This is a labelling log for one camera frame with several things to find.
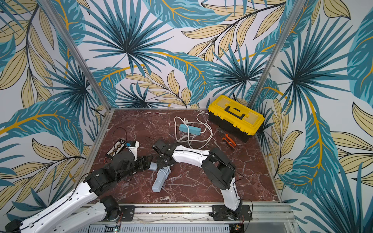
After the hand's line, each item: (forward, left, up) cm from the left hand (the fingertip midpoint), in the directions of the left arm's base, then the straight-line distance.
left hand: (147, 160), depth 75 cm
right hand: (+5, -5, -13) cm, 15 cm away
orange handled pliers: (+22, -50, -15) cm, 57 cm away
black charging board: (+14, +26, -15) cm, 33 cm away
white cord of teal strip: (+35, -32, -12) cm, 49 cm away
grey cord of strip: (-1, -9, -11) cm, 14 cm away
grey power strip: (-8, -6, -10) cm, 14 cm away
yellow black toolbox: (+28, -53, +1) cm, 60 cm away
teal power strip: (+29, -24, -13) cm, 39 cm away
